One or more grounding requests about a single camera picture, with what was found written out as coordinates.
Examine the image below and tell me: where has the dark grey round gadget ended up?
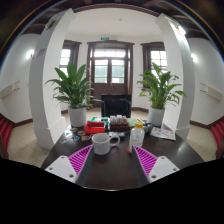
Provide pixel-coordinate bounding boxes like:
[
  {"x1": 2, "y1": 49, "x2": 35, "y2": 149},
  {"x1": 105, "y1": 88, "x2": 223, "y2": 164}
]
[{"x1": 143, "y1": 122, "x2": 154, "y2": 134}]

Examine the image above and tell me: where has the brown tray with small jars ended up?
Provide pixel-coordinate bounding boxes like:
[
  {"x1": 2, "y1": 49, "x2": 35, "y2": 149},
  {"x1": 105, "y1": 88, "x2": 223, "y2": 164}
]
[{"x1": 109, "y1": 114, "x2": 130, "y2": 132}]

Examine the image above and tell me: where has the black office chair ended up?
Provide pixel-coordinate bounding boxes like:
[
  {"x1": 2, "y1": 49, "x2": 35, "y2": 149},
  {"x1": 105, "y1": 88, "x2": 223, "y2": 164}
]
[{"x1": 100, "y1": 94, "x2": 132, "y2": 118}]

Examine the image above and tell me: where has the white speckled mug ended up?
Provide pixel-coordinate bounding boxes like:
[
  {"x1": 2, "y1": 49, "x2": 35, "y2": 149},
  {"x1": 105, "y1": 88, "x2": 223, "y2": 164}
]
[{"x1": 91, "y1": 132, "x2": 121, "y2": 156}]

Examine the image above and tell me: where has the red carpeted staircase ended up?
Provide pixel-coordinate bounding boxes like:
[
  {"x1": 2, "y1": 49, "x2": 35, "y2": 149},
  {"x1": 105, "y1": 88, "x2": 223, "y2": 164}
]
[
  {"x1": 210, "y1": 119, "x2": 224, "y2": 148},
  {"x1": 0, "y1": 114, "x2": 14, "y2": 151}
]

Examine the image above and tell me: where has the red plastic box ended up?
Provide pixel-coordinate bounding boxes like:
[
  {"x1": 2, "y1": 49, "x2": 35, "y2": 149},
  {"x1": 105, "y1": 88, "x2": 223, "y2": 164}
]
[{"x1": 84, "y1": 121, "x2": 107, "y2": 135}]

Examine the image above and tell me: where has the potted plant in white pot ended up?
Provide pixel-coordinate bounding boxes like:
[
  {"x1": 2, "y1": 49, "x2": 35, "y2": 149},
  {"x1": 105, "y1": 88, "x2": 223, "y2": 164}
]
[
  {"x1": 45, "y1": 60, "x2": 98, "y2": 128},
  {"x1": 137, "y1": 62, "x2": 187, "y2": 127}
]

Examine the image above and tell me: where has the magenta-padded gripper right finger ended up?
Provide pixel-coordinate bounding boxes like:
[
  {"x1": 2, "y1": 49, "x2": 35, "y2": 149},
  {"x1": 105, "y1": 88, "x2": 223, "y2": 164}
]
[{"x1": 131, "y1": 144, "x2": 181, "y2": 188}]

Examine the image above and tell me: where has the green flat box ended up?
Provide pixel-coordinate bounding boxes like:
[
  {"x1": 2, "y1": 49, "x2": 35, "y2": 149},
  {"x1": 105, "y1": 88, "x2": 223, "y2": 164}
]
[{"x1": 91, "y1": 116, "x2": 110, "y2": 125}]

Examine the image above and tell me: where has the dark wooden framed window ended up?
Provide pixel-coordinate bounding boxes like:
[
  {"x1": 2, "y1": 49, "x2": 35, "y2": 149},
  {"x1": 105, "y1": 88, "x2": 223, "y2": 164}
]
[
  {"x1": 59, "y1": 40, "x2": 82, "y2": 101},
  {"x1": 140, "y1": 41, "x2": 168, "y2": 90}
]

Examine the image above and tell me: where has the dark wooden double door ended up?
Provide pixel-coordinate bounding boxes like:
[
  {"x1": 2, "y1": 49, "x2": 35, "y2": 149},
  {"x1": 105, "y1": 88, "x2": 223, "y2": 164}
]
[{"x1": 86, "y1": 40, "x2": 135, "y2": 109}]

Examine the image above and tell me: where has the printed paper brochure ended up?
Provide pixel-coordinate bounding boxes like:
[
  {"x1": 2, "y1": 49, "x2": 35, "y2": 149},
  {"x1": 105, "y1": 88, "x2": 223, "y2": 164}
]
[{"x1": 149, "y1": 127, "x2": 177, "y2": 141}]

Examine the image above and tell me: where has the white wall radiator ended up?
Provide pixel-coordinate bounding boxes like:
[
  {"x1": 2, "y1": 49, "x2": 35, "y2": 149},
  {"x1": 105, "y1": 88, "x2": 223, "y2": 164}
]
[
  {"x1": 0, "y1": 81, "x2": 21, "y2": 100},
  {"x1": 199, "y1": 82, "x2": 224, "y2": 101}
]

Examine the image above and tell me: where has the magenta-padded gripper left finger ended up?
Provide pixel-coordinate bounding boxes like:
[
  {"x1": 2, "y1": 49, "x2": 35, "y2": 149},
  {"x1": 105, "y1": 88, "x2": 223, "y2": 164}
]
[{"x1": 44, "y1": 144, "x2": 97, "y2": 188}]

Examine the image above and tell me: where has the pale green pouch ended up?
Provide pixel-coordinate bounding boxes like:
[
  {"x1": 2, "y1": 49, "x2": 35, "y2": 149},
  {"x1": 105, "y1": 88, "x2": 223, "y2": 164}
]
[{"x1": 127, "y1": 118, "x2": 138, "y2": 128}]

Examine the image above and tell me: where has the clear bottle with yellow cap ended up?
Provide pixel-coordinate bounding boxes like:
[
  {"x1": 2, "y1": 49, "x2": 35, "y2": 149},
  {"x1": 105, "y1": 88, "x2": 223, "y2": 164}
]
[{"x1": 129, "y1": 121, "x2": 146, "y2": 150}]

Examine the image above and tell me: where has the black flat device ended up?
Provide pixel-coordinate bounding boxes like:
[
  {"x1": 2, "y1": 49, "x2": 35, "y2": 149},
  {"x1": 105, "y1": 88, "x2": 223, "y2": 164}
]
[{"x1": 108, "y1": 131, "x2": 130, "y2": 139}]

